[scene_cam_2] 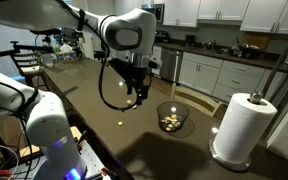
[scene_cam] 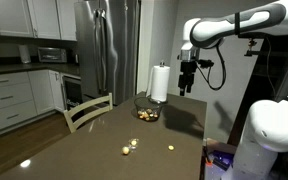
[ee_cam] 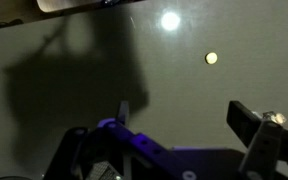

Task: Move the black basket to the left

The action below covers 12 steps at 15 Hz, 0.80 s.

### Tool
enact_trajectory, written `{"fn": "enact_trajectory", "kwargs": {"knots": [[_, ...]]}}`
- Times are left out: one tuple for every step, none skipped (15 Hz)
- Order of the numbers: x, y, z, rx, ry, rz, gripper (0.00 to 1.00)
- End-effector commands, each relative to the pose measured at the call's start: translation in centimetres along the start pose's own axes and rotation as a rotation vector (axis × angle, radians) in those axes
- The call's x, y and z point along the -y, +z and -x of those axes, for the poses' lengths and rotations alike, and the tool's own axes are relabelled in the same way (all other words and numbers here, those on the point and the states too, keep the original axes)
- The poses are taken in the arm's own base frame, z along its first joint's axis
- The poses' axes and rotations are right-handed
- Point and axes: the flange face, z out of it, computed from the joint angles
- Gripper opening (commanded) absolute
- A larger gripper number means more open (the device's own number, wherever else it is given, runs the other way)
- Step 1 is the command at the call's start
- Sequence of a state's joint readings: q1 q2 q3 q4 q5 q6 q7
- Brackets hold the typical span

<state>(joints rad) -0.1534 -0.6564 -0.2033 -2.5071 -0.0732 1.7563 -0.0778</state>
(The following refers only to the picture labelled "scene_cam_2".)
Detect dark kitchen countertop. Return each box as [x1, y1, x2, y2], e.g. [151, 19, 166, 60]
[153, 40, 288, 74]

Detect built-in dishwasher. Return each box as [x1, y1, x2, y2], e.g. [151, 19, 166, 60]
[160, 48, 184, 83]

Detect white upper kitchen cabinets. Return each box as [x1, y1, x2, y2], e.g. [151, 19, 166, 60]
[163, 0, 288, 36]

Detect wooden cutting board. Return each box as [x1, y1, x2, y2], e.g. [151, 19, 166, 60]
[243, 32, 271, 51]

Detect white paper towel roll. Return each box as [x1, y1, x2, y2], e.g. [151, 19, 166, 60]
[213, 92, 279, 165]

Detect tissue box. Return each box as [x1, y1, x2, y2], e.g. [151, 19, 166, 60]
[54, 43, 79, 63]

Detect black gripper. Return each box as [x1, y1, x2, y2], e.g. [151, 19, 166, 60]
[123, 64, 153, 103]

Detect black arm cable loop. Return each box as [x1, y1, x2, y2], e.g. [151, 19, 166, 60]
[97, 13, 144, 112]

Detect black camera on stand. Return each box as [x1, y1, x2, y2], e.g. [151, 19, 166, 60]
[29, 28, 64, 46]

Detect clear glass jar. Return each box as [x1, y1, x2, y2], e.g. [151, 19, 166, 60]
[40, 52, 55, 70]

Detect black wire mesh basket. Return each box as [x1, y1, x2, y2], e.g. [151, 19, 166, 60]
[156, 100, 190, 134]

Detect dark wooden chair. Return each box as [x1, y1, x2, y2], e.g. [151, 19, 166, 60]
[9, 40, 52, 90]

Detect white lower kitchen cabinets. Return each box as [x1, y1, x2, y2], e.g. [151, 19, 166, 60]
[151, 45, 287, 103]

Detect black pots on counter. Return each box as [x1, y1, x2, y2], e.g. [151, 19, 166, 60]
[231, 39, 262, 60]

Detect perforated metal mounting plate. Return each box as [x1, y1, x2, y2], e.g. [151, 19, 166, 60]
[78, 141, 107, 180]

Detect kitchen sink faucet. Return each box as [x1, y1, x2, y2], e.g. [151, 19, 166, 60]
[202, 39, 218, 52]

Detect metal paper towel holder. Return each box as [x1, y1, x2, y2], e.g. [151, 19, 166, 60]
[208, 91, 264, 173]

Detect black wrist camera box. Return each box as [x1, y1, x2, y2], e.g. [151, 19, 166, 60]
[109, 58, 132, 81]

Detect over-range microwave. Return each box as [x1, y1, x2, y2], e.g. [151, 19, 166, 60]
[141, 3, 165, 24]

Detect white kitchen cabinets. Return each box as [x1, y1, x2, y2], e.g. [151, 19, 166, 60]
[151, 45, 287, 103]
[163, 0, 288, 36]

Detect black coffee maker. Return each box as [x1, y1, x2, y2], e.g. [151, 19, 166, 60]
[185, 34, 197, 48]

